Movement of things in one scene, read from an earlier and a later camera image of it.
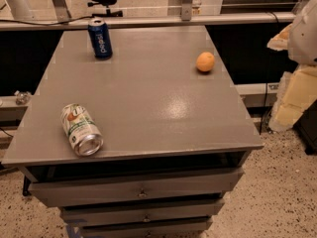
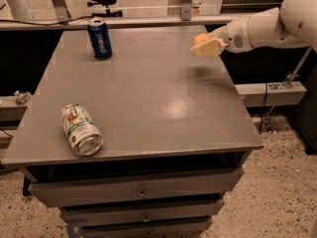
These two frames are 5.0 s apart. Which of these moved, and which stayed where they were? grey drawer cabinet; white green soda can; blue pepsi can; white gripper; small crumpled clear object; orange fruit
Moved: orange fruit; white gripper
Stayed: blue pepsi can; grey drawer cabinet; small crumpled clear object; white green soda can
